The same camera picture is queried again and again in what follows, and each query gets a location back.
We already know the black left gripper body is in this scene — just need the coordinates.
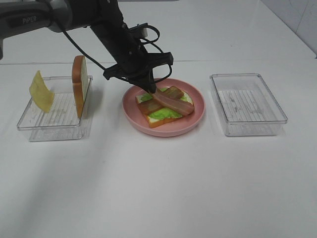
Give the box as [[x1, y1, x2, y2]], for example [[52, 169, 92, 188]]
[[103, 23, 173, 82]]

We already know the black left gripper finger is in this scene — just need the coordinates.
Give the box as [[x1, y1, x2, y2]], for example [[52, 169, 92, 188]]
[[130, 70, 157, 93]]

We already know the bacon strip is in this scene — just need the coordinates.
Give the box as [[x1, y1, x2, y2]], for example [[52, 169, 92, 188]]
[[150, 89, 195, 116], [135, 86, 184, 116]]

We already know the green lettuce leaf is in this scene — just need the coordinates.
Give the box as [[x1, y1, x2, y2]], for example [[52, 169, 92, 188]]
[[140, 87, 183, 119]]

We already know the bread slice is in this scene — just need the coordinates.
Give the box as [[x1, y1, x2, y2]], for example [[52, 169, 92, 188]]
[[72, 55, 89, 119], [142, 91, 194, 128]]

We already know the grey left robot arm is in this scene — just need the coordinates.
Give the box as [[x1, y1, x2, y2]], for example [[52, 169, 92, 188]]
[[0, 0, 173, 93]]

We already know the pink round plate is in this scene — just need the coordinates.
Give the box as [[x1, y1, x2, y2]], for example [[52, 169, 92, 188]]
[[122, 78, 206, 137]]

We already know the clear left plastic tray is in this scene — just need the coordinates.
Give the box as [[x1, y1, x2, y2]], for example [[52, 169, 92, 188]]
[[17, 75, 94, 142]]

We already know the clear plastic tray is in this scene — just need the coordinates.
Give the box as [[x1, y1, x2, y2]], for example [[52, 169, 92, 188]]
[[17, 75, 94, 142], [210, 73, 288, 136]]

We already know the yellow cheese slice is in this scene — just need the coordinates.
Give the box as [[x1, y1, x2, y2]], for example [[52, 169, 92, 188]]
[[29, 70, 54, 113]]

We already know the clear right plastic tray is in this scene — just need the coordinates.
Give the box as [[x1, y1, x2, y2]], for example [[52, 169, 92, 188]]
[[210, 73, 288, 136]]

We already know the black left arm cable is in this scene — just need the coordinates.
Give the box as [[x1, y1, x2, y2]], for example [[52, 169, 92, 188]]
[[42, 0, 173, 86]]

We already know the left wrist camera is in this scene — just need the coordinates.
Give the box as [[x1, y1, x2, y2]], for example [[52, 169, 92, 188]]
[[129, 23, 148, 39]]

